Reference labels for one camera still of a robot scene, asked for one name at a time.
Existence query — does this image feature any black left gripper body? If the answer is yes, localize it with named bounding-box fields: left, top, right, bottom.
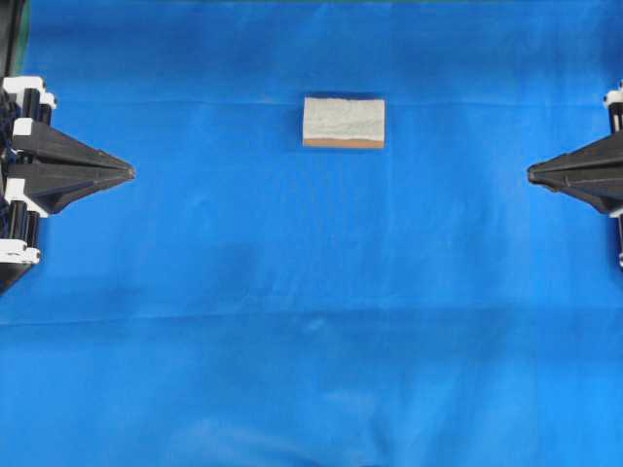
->
left=0, top=75, right=58, bottom=267

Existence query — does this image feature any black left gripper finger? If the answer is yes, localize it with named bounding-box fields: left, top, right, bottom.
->
left=12, top=118, right=134, bottom=174
left=6, top=163, right=135, bottom=218

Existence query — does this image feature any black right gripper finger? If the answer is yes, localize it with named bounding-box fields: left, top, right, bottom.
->
left=528, top=172, right=622, bottom=215
left=528, top=131, right=622, bottom=176

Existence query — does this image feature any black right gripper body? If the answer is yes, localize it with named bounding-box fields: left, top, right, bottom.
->
left=602, top=79, right=623, bottom=269

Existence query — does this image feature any grey and orange sponge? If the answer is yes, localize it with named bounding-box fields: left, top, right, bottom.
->
left=302, top=97, right=385, bottom=150

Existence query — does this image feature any blue table cloth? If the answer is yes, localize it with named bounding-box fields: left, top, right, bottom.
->
left=1, top=1, right=622, bottom=466

